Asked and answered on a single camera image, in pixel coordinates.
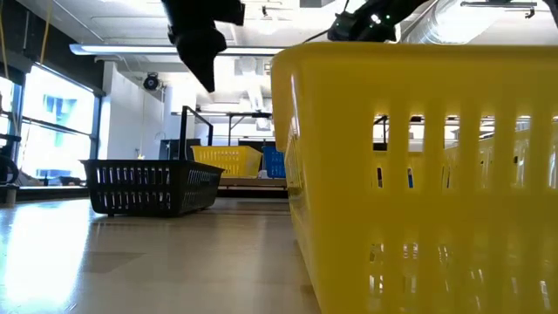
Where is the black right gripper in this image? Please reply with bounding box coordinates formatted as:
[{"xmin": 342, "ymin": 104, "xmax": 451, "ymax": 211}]
[{"xmin": 326, "ymin": 8, "xmax": 398, "ymax": 44}]

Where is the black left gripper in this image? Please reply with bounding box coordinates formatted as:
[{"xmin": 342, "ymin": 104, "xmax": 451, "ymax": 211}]
[{"xmin": 160, "ymin": 0, "xmax": 246, "ymax": 93}]

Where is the black slotted plastic basket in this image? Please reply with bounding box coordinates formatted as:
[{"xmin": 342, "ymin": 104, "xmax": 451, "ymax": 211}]
[{"xmin": 80, "ymin": 159, "xmax": 225, "ymax": 218}]

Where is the blue slotted plastic basket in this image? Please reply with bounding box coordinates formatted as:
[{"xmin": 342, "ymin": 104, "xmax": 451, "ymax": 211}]
[{"xmin": 262, "ymin": 146, "xmax": 287, "ymax": 179}]

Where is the yellow slotted plastic basket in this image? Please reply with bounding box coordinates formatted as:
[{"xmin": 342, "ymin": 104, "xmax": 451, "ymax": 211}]
[
  {"xmin": 269, "ymin": 42, "xmax": 558, "ymax": 314},
  {"xmin": 191, "ymin": 145, "xmax": 264, "ymax": 179}
]

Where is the wooden shelf board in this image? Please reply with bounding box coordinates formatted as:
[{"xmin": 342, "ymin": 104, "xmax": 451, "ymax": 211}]
[{"xmin": 216, "ymin": 176, "xmax": 289, "ymax": 200}]

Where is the round white ceiling lamp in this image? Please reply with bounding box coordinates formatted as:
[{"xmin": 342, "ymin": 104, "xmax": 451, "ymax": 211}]
[{"xmin": 254, "ymin": 11, "xmax": 280, "ymax": 36}]

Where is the long ceiling light fixture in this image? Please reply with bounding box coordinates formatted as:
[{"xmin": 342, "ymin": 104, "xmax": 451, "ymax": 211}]
[{"xmin": 68, "ymin": 43, "xmax": 287, "ymax": 57}]

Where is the black tubular stand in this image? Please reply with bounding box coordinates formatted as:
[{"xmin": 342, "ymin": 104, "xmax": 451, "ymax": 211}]
[{"xmin": 178, "ymin": 106, "xmax": 215, "ymax": 161}]

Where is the black monitor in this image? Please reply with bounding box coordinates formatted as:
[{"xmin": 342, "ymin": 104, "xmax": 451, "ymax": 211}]
[{"xmin": 158, "ymin": 138, "xmax": 201, "ymax": 161}]

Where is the grey cylindrical container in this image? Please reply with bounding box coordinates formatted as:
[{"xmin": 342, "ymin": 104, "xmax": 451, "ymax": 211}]
[{"xmin": 0, "ymin": 183, "xmax": 19, "ymax": 206}]

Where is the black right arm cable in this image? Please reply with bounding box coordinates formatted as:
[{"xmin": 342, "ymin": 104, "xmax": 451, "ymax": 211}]
[{"xmin": 303, "ymin": 0, "xmax": 352, "ymax": 44}]

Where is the black round wall fan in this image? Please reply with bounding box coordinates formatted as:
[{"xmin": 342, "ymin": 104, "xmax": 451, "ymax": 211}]
[{"xmin": 142, "ymin": 72, "xmax": 162, "ymax": 92}]

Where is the black background table frame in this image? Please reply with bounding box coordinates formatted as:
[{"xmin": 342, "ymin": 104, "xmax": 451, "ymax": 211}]
[{"xmin": 227, "ymin": 112, "xmax": 274, "ymax": 147}]

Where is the silver ventilation duct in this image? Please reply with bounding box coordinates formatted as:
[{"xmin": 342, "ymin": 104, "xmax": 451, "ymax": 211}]
[{"xmin": 399, "ymin": 0, "xmax": 485, "ymax": 44}]

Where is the black ceiling track rail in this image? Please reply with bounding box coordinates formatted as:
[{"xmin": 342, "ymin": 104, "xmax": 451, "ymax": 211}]
[{"xmin": 459, "ymin": 1, "xmax": 538, "ymax": 19}]

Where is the large window with dark frame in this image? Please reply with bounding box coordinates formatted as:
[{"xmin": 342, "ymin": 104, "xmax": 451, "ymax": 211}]
[{"xmin": 0, "ymin": 65, "xmax": 104, "ymax": 188}]

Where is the yellow cable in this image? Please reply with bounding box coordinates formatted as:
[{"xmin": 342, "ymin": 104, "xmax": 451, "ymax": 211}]
[{"xmin": 38, "ymin": 0, "xmax": 53, "ymax": 65}]

